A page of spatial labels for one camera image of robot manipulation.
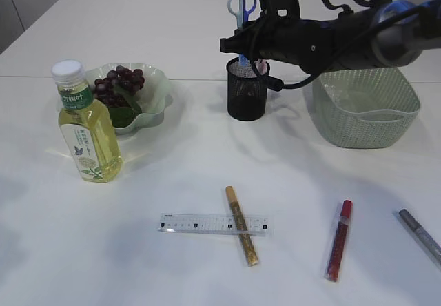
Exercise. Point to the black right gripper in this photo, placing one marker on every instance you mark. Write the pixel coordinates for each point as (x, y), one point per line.
(272, 38)

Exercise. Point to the pink purple scissors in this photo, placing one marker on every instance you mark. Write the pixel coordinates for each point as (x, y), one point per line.
(261, 66)

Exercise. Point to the blue scissors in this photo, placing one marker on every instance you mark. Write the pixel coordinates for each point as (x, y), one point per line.
(242, 12)

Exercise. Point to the clear plastic sheet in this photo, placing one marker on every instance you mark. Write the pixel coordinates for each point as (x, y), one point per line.
(339, 96)

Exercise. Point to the purple grape bunch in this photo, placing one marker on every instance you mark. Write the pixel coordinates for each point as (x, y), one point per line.
(117, 91)

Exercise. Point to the clear plastic ruler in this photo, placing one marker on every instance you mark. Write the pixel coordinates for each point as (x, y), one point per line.
(211, 224)

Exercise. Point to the jasmine tea bottle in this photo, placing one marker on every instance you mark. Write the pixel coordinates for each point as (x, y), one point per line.
(86, 125)

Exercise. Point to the red glitter glue pen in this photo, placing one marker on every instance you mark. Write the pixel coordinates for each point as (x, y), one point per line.
(335, 258)

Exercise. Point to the silver glitter glue pen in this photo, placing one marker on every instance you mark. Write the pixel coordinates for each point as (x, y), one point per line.
(421, 234)

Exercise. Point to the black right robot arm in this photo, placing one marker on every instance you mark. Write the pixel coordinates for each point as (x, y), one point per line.
(393, 35)

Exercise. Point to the black mesh pen holder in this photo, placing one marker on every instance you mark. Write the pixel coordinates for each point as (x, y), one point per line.
(246, 93)

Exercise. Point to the green woven plastic basket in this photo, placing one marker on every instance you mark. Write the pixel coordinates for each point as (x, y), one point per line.
(381, 108)

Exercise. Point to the green wavy plate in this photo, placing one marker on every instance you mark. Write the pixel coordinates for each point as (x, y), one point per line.
(152, 99)

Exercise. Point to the gold glitter glue pen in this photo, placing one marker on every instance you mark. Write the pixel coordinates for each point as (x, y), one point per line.
(245, 239)

